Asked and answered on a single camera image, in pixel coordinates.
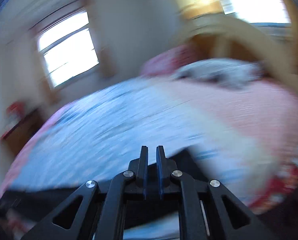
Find blue pink printed bedsheet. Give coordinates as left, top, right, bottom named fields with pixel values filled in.
left=0, top=77, right=298, bottom=240

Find wooden headboard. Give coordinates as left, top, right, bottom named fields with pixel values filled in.
left=189, top=17, right=297, bottom=98

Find window with short curtains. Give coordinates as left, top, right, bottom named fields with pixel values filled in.
left=36, top=11, right=99, bottom=88

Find red paper bag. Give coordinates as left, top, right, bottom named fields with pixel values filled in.
left=4, top=101, right=27, bottom=135

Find short tan curtain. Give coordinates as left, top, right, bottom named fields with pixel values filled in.
left=95, top=45, right=116, bottom=79
left=38, top=72, right=56, bottom=93

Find window beside headboard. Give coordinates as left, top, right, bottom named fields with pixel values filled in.
left=219, top=0, right=292, bottom=24

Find black pants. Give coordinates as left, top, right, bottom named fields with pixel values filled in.
left=0, top=150, right=214, bottom=233

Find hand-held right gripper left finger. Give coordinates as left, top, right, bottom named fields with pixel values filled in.
left=20, top=145, right=149, bottom=240

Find wooden desk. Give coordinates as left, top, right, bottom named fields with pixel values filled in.
left=4, top=112, right=44, bottom=155

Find white printed pillow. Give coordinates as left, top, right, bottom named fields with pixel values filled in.
left=174, top=59, right=264, bottom=89

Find pink pillow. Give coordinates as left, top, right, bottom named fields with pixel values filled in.
left=141, top=45, right=197, bottom=78

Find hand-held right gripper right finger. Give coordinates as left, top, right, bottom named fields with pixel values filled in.
left=156, top=145, right=277, bottom=240

